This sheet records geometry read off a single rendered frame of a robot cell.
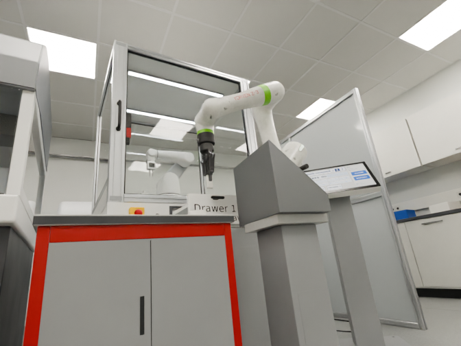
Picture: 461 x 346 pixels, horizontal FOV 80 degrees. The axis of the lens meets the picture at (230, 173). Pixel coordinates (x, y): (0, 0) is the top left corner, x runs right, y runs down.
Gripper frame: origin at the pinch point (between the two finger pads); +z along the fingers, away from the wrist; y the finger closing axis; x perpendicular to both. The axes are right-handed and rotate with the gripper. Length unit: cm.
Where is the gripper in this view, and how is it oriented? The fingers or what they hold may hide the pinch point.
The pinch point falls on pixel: (209, 181)
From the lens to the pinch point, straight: 139.5
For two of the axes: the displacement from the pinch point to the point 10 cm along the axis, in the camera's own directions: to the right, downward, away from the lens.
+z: 1.0, 9.4, -3.1
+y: 5.1, -3.2, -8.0
